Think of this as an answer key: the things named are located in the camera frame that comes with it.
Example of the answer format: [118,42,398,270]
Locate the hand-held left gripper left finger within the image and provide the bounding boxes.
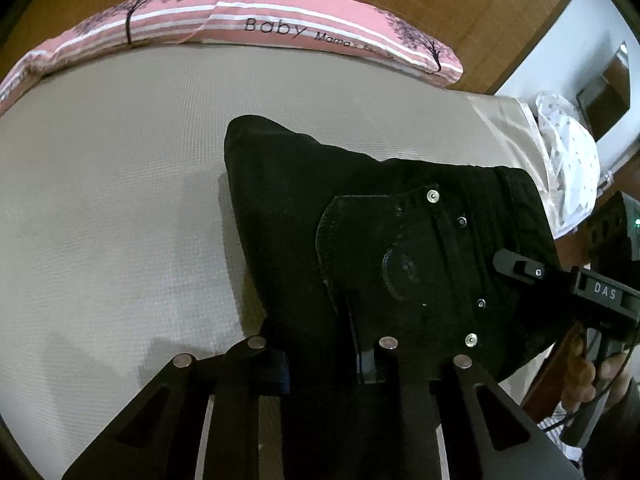
[62,335,292,480]

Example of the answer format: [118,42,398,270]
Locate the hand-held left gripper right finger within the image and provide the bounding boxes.
[357,335,584,480]

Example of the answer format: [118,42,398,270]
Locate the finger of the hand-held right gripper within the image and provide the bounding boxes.
[492,249,577,289]

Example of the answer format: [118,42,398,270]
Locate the black pants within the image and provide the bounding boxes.
[222,115,576,480]

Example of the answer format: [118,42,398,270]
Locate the person's right hand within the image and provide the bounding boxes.
[560,334,634,414]

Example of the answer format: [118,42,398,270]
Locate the white dotted pillow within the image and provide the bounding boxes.
[534,91,601,239]

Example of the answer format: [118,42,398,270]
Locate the beige satin blanket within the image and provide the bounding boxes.
[467,92,557,222]

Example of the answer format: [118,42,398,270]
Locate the grey striped shirt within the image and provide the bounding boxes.
[537,400,584,462]

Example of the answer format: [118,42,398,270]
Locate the dark cloth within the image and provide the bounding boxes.
[582,379,640,480]

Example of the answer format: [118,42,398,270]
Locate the grey textured bed sheet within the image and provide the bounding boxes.
[0,42,547,480]

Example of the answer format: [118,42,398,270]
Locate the pink striped long pillow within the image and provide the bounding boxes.
[0,0,464,117]

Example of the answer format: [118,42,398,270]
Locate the dark framed wall panel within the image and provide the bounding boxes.
[575,40,632,142]

